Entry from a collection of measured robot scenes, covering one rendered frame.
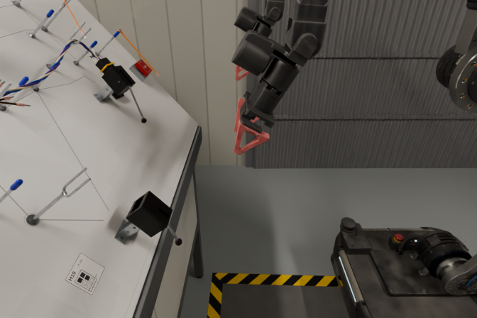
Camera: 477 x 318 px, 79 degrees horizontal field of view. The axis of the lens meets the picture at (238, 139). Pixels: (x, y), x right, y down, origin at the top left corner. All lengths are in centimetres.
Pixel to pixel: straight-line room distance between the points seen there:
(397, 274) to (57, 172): 133
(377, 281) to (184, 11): 180
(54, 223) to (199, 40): 166
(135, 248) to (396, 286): 112
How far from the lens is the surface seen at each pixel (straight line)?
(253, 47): 56
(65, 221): 58
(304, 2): 55
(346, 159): 249
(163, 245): 68
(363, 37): 214
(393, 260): 156
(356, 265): 151
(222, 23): 202
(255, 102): 59
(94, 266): 57
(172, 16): 206
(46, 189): 59
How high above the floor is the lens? 136
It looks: 29 degrees down
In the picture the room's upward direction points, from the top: straight up
